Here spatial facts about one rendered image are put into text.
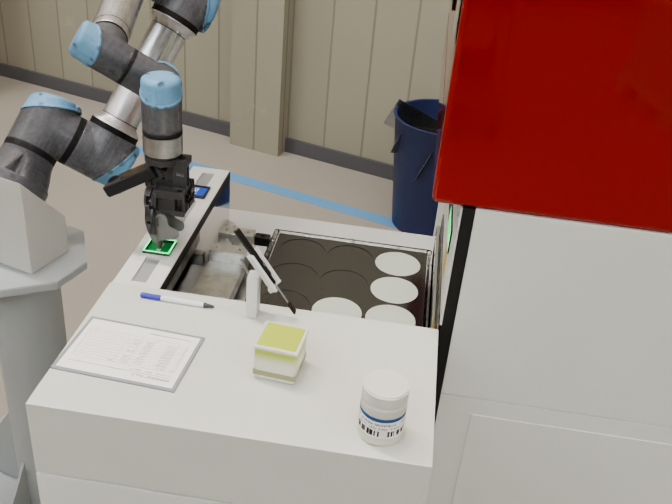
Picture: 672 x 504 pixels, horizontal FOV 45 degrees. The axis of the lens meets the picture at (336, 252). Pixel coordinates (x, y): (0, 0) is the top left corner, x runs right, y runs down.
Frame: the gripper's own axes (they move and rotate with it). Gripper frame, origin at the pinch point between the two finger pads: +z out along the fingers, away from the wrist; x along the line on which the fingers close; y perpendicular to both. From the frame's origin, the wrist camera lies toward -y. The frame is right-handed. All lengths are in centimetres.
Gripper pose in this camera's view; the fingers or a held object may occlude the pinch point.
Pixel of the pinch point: (156, 242)
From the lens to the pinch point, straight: 169.3
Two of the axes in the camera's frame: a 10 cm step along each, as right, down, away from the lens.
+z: -0.8, 8.6, 5.1
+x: 1.3, -5.0, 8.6
